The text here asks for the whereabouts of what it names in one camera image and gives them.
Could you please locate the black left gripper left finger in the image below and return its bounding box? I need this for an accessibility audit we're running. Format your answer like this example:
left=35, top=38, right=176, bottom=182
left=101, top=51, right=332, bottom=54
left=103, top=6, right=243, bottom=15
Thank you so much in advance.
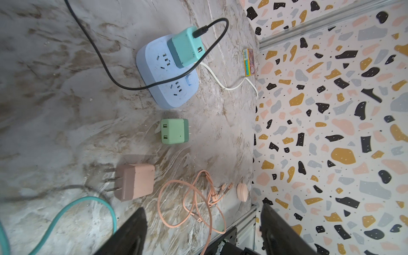
left=95, top=207, right=148, bottom=255

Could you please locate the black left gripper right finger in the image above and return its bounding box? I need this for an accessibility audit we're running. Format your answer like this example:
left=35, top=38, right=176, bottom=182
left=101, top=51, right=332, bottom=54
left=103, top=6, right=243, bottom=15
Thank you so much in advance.
left=260, top=205, right=317, bottom=255

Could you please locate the pink plug adapter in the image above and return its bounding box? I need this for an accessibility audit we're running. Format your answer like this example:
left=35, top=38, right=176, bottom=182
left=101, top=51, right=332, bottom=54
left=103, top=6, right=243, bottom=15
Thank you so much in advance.
left=105, top=164, right=156, bottom=202

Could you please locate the pink cable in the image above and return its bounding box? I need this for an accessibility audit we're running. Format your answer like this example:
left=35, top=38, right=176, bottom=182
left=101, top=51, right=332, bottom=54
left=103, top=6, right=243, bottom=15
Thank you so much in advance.
left=157, top=169, right=235, bottom=255

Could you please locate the green plug adapter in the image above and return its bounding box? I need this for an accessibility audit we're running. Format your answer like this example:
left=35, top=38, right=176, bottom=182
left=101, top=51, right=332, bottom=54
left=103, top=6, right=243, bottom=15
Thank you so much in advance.
left=160, top=119, right=190, bottom=145

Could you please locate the teal plug adapter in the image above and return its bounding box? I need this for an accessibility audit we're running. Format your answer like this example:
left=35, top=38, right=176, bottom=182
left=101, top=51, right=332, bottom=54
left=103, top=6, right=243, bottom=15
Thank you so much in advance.
left=167, top=26, right=205, bottom=69

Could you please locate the black charging cable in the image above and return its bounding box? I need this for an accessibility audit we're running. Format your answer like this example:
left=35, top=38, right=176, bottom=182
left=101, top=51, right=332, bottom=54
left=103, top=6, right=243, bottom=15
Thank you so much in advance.
left=63, top=0, right=230, bottom=91

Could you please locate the pink round cap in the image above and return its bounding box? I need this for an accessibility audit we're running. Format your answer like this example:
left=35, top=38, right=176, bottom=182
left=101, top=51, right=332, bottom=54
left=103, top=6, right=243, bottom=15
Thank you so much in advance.
left=237, top=183, right=249, bottom=203

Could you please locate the light blue power strip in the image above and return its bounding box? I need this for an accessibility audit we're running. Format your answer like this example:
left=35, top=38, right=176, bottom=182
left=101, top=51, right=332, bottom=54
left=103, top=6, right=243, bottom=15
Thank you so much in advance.
left=135, top=33, right=200, bottom=111

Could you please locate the small colourful card box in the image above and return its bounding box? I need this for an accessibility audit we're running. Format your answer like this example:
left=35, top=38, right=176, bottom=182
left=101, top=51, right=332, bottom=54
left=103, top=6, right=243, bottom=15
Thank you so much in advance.
left=243, top=48, right=256, bottom=77

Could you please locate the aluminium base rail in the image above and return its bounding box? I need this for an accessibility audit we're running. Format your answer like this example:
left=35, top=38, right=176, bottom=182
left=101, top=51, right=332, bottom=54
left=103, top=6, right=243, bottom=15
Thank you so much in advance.
left=205, top=205, right=259, bottom=255

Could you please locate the teal coiled cable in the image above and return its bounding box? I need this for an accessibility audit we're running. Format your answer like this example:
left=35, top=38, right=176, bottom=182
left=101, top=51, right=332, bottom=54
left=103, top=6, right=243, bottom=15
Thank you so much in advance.
left=0, top=195, right=118, bottom=255

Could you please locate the white power strip cable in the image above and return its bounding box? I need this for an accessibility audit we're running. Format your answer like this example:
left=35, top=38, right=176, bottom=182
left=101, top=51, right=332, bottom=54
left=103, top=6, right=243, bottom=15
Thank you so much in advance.
left=199, top=60, right=259, bottom=100

